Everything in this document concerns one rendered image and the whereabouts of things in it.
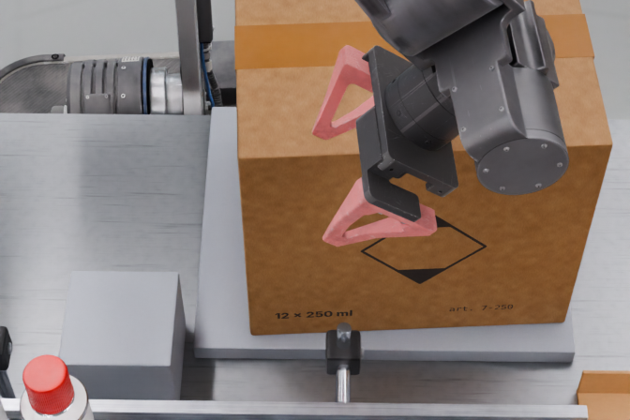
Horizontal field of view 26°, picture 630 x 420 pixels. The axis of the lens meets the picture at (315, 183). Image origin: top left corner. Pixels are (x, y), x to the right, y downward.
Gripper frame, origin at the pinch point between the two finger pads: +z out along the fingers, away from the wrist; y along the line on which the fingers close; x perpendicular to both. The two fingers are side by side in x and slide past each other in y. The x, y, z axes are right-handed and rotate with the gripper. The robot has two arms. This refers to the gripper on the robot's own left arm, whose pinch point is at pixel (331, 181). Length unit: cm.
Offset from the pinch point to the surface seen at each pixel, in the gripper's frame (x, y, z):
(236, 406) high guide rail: 7.0, 6.7, 21.5
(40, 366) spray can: -11.5, 8.7, 20.8
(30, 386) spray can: -12.1, 10.3, 21.2
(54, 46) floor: 43, -126, 119
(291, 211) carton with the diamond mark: 6.0, -6.7, 11.6
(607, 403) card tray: 41.6, 2.3, 9.9
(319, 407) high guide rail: 12.3, 7.3, 17.2
